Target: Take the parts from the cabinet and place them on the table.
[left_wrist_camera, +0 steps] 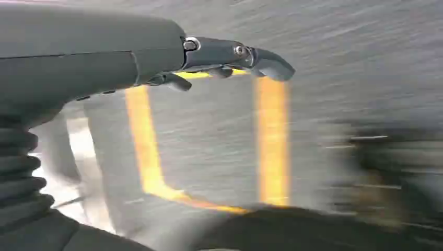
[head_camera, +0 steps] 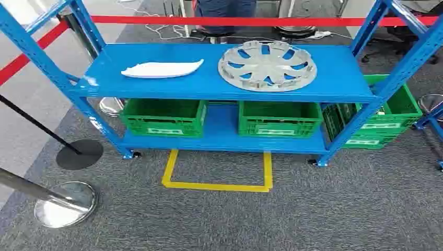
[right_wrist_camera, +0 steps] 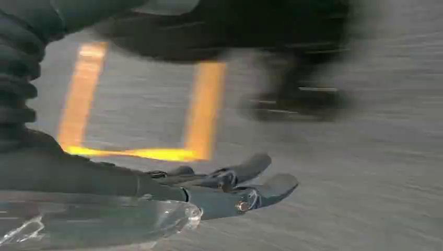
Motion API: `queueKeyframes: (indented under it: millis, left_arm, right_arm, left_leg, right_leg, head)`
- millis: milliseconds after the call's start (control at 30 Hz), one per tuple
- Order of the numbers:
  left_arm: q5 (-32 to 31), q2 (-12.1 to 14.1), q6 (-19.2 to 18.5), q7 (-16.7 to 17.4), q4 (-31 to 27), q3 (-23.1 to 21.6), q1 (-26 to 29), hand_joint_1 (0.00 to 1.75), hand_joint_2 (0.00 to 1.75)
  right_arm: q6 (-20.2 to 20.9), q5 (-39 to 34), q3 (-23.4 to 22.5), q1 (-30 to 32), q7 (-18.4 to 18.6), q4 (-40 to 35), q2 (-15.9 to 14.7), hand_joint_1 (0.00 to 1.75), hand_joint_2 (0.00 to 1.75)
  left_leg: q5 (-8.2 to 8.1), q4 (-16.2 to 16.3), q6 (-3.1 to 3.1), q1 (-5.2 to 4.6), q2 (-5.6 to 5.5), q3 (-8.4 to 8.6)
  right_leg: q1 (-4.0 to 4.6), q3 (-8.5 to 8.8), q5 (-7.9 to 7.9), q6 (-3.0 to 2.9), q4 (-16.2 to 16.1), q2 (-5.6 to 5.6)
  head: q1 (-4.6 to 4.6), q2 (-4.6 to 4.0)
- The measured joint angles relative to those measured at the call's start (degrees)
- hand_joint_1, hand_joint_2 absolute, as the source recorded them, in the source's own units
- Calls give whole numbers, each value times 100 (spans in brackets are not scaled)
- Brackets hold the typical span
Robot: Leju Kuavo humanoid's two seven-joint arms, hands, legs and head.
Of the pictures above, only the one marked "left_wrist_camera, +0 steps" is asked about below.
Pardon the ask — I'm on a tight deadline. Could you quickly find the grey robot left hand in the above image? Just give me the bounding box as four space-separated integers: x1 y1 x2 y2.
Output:
0 3 443 251

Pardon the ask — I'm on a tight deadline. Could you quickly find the black robot foot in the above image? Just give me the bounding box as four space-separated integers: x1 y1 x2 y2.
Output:
325 119 443 226

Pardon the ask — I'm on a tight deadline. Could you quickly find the yellow floor tape square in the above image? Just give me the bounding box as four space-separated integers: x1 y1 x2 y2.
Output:
125 69 290 215

